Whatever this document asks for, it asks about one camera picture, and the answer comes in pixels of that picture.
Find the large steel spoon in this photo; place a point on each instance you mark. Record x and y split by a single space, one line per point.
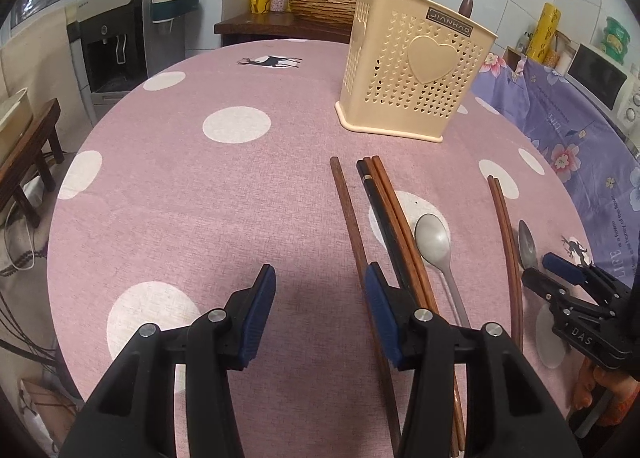
432 243

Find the thick brown wooden chopstick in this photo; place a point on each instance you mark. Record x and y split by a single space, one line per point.
350 218

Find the grey water dispenser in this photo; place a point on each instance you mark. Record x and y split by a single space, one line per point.
110 37

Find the dark wooden spoon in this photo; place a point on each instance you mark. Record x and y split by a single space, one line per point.
467 6

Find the black chopstick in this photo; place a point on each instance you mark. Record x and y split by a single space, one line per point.
375 208

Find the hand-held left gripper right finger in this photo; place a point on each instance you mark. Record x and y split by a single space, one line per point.
382 313

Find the dark wooden stool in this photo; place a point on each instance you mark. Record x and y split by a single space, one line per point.
35 137

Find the stacked green containers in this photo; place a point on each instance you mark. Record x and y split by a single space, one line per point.
616 40

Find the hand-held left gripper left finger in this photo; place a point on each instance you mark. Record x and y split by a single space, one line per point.
257 310

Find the white microwave oven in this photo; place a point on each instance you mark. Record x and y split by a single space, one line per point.
595 72

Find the yellow cup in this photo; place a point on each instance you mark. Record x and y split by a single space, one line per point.
260 3

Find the wicker basket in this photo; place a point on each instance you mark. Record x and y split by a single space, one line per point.
320 1

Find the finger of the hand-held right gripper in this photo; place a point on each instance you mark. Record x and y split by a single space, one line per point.
542 285
562 265

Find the yellow patterned roll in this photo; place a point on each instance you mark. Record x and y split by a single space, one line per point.
544 32

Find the purple floral cloth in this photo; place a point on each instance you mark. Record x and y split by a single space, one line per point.
575 137

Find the small steel spoon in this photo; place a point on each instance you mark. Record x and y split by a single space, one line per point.
527 248

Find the person's right hand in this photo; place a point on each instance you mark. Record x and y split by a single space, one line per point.
587 393

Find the beige container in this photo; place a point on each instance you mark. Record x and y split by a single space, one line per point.
12 122

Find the teal wall holder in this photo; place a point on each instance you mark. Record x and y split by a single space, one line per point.
175 7

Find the beige perforated utensil holder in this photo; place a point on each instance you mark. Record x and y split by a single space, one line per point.
400 87

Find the dark wooden side table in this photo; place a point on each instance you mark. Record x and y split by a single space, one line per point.
270 26

